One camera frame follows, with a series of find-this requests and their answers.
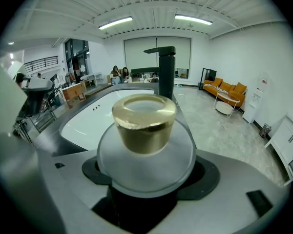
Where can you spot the black faucet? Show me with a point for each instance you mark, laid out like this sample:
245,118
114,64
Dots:
166,77

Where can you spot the ceiling tube light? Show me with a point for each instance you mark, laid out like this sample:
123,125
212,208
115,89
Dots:
193,19
115,23

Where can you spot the white bottle with gold cap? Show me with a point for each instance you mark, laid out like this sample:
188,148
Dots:
144,130

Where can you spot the black metal frame shelf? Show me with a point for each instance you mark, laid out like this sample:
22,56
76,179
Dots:
207,75

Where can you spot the round white side table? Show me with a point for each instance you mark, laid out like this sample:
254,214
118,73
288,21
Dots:
225,103

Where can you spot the striped blanket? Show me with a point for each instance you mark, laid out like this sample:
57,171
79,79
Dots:
217,88

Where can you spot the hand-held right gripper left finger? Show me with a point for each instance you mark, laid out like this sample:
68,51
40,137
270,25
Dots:
73,179

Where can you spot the white sink basin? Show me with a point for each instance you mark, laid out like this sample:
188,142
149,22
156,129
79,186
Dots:
88,125

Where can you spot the grey roller blind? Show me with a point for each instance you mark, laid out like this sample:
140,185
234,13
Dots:
140,52
173,52

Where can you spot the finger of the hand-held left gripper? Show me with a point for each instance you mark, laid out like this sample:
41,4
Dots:
40,84

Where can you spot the black mesh trash bin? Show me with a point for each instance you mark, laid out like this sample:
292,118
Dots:
265,130

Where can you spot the black framed glass partition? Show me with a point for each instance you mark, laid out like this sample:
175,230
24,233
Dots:
77,57

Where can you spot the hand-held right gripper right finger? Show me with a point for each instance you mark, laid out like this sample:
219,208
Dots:
224,211

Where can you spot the wooden table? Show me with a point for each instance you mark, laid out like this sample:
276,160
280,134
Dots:
73,91

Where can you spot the white vanity cabinet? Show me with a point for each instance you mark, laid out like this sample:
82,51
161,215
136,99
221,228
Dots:
285,140

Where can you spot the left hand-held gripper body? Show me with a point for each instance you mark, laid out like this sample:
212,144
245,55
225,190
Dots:
31,103

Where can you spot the orange sofa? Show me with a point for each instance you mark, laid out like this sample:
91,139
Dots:
224,89

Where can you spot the black metal railing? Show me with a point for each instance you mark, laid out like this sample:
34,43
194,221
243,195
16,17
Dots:
41,63

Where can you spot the white water dispenser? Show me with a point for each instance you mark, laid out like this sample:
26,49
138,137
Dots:
255,101

